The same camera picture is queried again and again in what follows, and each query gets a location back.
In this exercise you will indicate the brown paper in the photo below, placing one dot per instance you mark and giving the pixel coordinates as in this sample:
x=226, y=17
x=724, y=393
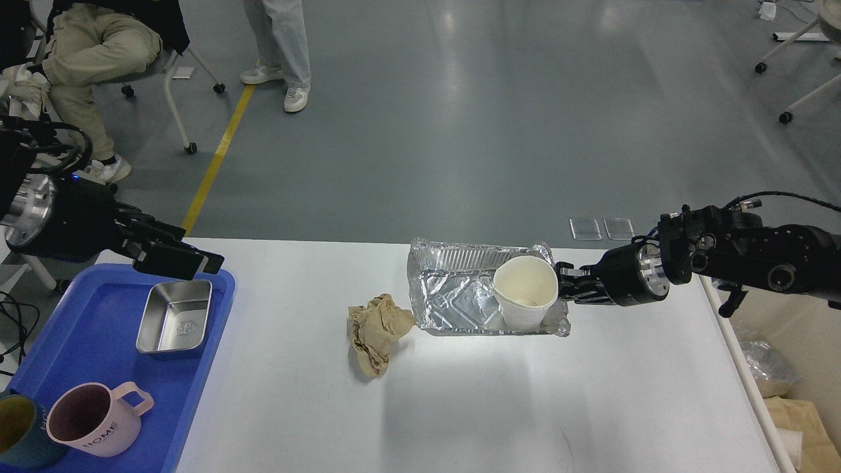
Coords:
x=819, y=453
x=376, y=329

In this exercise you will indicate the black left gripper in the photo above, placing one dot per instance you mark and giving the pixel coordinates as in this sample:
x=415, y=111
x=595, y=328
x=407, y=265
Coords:
x=74, y=219

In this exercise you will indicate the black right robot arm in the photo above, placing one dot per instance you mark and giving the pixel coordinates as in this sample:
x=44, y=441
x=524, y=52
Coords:
x=729, y=244

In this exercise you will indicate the clear floor plate right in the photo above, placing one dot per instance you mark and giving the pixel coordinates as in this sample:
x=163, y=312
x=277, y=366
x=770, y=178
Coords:
x=618, y=228

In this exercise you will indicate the standing person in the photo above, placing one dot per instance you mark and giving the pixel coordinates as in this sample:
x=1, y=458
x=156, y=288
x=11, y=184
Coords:
x=279, y=29

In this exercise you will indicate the crumpled plastic bag in bin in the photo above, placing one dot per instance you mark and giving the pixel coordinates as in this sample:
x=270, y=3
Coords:
x=770, y=370

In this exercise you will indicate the white office chair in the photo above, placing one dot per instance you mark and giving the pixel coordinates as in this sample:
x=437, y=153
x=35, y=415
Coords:
x=167, y=65

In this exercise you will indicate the white paper cup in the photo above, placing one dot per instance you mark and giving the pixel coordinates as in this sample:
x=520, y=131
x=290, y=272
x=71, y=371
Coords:
x=525, y=288

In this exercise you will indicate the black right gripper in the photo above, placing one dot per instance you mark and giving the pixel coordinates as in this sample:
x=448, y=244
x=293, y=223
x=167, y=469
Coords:
x=631, y=275

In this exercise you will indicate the clear floor plate left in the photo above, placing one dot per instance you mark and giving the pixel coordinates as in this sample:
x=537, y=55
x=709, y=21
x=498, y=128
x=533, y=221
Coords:
x=585, y=229

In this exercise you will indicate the seated person khaki trousers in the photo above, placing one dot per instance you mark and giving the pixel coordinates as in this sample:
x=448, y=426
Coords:
x=95, y=42

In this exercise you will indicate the clear floor plate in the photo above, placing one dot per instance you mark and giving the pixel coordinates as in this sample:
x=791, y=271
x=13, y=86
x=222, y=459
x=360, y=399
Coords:
x=585, y=229
x=618, y=228

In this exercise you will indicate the white plastic bin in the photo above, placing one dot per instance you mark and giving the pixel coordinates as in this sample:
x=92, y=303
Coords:
x=805, y=331

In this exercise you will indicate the pink mug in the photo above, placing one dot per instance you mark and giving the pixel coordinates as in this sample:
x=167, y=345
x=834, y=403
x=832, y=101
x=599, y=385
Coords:
x=99, y=420

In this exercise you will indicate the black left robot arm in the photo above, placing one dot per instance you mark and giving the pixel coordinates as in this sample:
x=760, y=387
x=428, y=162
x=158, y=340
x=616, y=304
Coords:
x=39, y=147

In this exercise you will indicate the brown paper in bin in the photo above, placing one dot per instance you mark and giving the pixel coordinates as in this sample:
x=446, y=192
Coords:
x=819, y=453

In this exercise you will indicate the white side table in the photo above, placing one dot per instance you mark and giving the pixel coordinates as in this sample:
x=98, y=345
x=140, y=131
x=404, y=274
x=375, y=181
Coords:
x=12, y=272

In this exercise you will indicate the aluminium foil container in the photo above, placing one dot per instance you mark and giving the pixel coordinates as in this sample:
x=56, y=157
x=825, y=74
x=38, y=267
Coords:
x=450, y=289

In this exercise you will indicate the blue plastic tray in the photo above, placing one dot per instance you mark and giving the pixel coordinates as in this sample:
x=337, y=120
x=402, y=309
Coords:
x=91, y=336

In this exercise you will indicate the dark teal cup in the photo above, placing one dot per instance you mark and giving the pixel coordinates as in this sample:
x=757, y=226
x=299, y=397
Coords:
x=25, y=443

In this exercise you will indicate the stainless steel rectangular tray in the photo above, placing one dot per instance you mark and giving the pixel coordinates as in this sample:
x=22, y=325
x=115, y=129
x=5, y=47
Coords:
x=175, y=320

